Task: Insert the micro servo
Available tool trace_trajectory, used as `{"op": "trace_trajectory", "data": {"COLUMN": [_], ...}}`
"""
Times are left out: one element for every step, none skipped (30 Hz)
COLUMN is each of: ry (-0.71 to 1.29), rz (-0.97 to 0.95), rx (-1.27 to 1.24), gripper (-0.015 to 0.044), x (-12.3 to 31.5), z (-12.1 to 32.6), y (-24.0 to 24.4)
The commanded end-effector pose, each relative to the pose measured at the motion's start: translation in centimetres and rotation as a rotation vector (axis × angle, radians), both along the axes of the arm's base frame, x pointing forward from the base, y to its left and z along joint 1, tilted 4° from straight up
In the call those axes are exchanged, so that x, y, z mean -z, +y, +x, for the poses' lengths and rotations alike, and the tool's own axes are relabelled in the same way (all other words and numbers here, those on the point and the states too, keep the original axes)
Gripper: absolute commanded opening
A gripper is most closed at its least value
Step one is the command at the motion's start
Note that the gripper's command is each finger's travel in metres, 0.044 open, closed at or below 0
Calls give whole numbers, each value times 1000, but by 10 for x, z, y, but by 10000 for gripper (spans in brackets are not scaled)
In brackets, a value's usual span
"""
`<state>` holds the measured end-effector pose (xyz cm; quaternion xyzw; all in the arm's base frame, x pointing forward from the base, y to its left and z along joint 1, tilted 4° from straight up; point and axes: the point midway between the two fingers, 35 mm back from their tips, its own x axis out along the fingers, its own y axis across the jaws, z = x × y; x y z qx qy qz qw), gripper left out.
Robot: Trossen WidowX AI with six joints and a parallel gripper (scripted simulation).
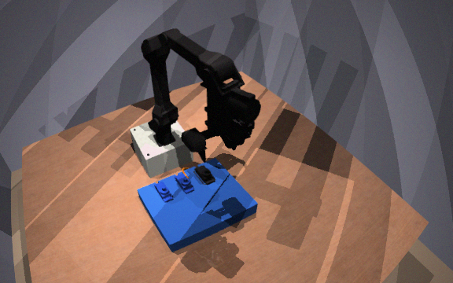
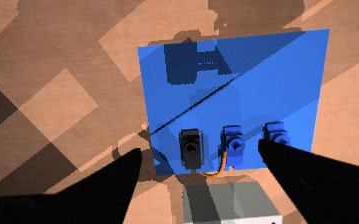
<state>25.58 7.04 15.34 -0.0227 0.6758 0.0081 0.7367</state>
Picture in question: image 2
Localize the blue flat panel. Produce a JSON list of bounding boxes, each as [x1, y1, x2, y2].
[[137, 28, 330, 176]]

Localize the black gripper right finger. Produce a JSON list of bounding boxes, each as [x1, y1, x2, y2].
[[258, 139, 359, 224]]

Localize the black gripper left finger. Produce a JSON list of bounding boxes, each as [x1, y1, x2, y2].
[[0, 148, 142, 224]]

